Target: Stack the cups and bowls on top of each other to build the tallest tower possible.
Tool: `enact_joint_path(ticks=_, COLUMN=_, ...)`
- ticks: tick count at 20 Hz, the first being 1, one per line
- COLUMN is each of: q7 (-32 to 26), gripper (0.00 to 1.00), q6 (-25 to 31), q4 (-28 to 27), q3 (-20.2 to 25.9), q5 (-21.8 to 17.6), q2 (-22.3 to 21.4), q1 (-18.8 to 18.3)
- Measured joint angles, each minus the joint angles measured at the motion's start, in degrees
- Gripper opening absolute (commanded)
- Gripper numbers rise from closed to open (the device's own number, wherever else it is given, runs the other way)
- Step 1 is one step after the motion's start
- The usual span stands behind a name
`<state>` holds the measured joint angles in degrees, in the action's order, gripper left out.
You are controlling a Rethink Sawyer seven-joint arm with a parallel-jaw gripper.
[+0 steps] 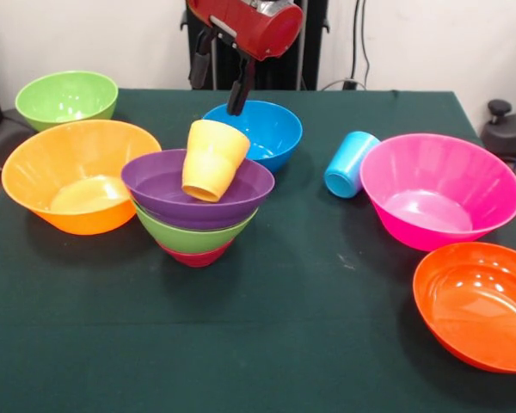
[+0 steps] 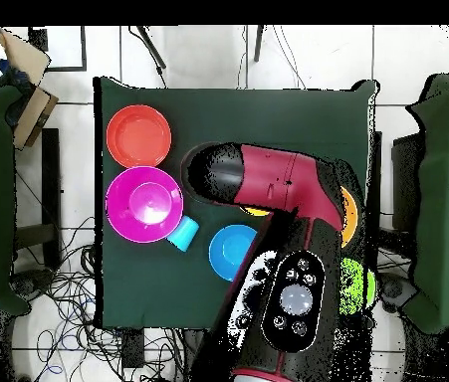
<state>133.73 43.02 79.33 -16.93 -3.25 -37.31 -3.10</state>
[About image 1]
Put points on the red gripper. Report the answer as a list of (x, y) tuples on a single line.
[(258, 26)]

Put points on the blue bowl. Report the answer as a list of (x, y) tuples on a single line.
[(271, 133)]

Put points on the yellow cup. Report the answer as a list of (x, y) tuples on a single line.
[(213, 159)]

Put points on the purple bowl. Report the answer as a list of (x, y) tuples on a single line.
[(155, 193)]

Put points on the blue cup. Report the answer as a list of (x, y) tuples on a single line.
[(348, 168)]

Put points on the green bowl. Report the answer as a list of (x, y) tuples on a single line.
[(185, 238), (64, 96)]

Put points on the small crimson bowl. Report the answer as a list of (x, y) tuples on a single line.
[(195, 259)]

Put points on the large orange bowl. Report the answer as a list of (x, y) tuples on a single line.
[(69, 172)]

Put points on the black stand base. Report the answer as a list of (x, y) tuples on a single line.
[(507, 129), (4, 133)]

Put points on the large magenta bowl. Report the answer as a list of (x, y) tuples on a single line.
[(438, 189)]

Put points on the dark green table cloth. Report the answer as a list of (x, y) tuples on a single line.
[(258, 335)]

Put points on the orange-red shallow bowl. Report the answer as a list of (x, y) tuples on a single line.
[(477, 310)]

